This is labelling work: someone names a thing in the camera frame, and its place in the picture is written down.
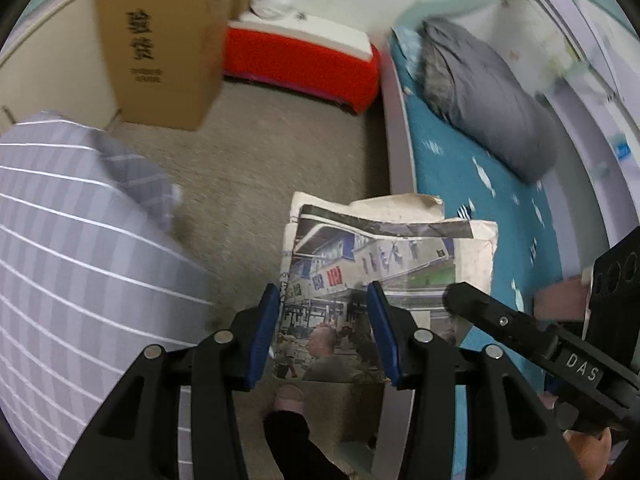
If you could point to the red storage bench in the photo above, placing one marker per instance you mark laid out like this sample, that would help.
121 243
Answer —
307 54

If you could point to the white base cabinet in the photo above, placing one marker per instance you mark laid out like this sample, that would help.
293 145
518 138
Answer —
53 62

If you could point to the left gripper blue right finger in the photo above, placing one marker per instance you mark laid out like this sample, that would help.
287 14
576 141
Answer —
381 322

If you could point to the large cardboard box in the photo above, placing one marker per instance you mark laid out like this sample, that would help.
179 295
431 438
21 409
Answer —
164 58

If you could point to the right hand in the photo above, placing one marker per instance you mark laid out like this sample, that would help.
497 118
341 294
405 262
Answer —
592 453

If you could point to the light green bunk bed frame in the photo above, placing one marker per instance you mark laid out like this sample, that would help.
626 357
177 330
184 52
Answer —
580 60

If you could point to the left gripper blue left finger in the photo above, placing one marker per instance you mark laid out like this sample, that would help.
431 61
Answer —
266 317

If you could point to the teal quilted mattress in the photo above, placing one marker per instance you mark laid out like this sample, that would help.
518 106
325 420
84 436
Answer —
474 185

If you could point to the grey checked tablecloth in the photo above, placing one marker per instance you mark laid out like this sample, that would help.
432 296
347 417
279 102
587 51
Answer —
90 276

